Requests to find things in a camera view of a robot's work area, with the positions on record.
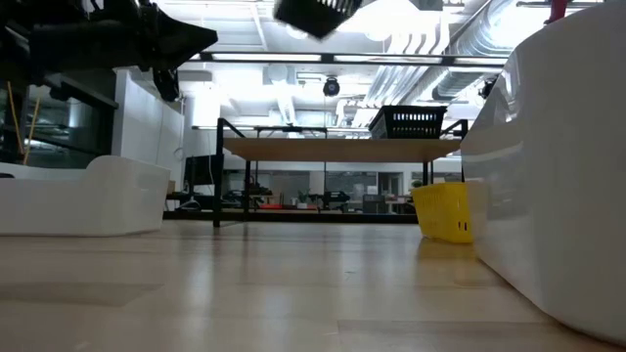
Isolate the white plastic bin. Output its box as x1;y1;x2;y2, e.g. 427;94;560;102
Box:
460;0;626;346
0;154;171;238

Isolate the silver ceiling ventilation duct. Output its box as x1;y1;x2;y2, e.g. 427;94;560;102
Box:
432;0;519;102

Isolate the yellow extension cable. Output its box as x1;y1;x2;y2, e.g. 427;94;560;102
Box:
7;80;43;165

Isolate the black plastic basket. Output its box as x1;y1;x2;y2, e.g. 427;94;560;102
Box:
272;0;364;40
368;105;448;141

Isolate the black computer monitor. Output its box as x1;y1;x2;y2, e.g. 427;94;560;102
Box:
184;154;225;187

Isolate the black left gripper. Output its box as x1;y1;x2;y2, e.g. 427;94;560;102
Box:
28;4;219;74

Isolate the yellow plastic basket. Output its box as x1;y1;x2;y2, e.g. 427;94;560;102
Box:
411;182;474;244

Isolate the wooden shelf with black legs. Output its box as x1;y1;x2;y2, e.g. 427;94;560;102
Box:
212;116;470;229

